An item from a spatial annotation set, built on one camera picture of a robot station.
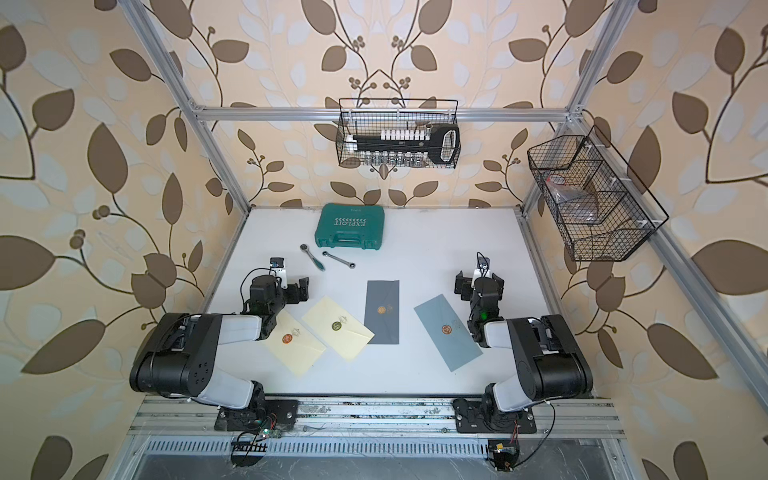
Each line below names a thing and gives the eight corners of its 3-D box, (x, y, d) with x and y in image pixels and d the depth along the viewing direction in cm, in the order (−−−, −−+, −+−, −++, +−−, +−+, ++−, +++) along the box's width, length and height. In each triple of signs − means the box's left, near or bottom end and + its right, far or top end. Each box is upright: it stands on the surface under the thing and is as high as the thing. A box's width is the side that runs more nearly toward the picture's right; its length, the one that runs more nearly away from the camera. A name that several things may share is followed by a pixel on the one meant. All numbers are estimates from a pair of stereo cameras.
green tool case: (314, 249, 109) (311, 241, 106) (322, 211, 122) (320, 203, 119) (383, 249, 109) (383, 241, 106) (385, 211, 122) (384, 203, 119)
